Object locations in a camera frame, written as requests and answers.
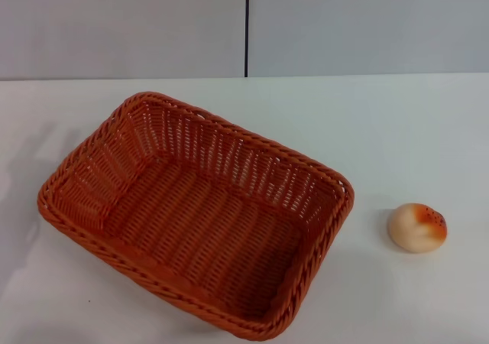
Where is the orange woven plastic basket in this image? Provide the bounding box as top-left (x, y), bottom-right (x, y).
top-left (36, 90), bottom-right (355, 339)

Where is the round bread bun toy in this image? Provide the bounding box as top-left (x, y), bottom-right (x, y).
top-left (387, 203), bottom-right (449, 253)

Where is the black vertical wall strip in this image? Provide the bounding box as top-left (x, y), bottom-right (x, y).
top-left (244, 0), bottom-right (251, 79)

